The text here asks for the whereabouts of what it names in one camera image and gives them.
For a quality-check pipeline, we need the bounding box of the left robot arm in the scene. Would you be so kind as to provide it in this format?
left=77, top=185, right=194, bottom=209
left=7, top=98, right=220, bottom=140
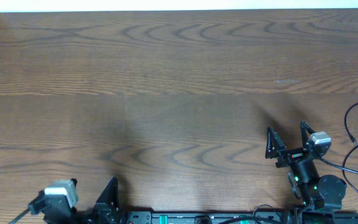
left=9, top=177, right=128, bottom=224

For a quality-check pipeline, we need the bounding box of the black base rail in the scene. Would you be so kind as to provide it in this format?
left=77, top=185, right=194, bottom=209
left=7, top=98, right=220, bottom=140
left=127, top=204, right=358, bottom=224

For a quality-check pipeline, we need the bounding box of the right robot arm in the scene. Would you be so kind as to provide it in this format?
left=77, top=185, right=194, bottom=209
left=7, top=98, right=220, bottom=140
left=265, top=121, right=358, bottom=224

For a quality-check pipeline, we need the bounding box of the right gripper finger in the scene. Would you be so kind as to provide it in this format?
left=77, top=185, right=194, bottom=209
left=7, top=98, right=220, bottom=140
left=265, top=127, right=287, bottom=159
left=300, top=121, right=315, bottom=148

